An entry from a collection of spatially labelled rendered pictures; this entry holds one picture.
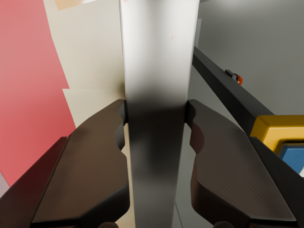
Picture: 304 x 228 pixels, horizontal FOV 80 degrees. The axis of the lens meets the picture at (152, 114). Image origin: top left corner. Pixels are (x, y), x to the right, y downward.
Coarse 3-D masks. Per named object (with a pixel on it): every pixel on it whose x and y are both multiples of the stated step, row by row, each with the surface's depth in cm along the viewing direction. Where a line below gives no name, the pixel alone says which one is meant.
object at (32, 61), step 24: (0, 0) 11; (24, 0) 11; (0, 24) 12; (24, 24) 12; (48, 24) 12; (0, 48) 13; (24, 48) 13; (48, 48) 13; (0, 72) 14; (24, 72) 14; (48, 72) 14
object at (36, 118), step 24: (0, 96) 15; (24, 96) 15; (48, 96) 15; (0, 120) 16; (24, 120) 16; (48, 120) 16; (72, 120) 16; (0, 144) 17; (24, 144) 17; (48, 144) 17; (0, 168) 19; (24, 168) 19; (0, 192) 21
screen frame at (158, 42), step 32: (128, 0) 8; (160, 0) 8; (192, 0) 8; (128, 32) 9; (160, 32) 9; (192, 32) 9; (128, 64) 10; (160, 64) 10; (128, 96) 11; (160, 96) 11; (128, 128) 12; (160, 128) 12; (160, 160) 14; (160, 192) 16; (160, 224) 18
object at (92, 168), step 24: (96, 120) 9; (120, 120) 9; (72, 144) 8; (96, 144) 8; (120, 144) 9; (72, 168) 7; (96, 168) 7; (120, 168) 7; (48, 192) 6; (72, 192) 6; (96, 192) 6; (120, 192) 6; (48, 216) 5; (72, 216) 5; (96, 216) 6; (120, 216) 7
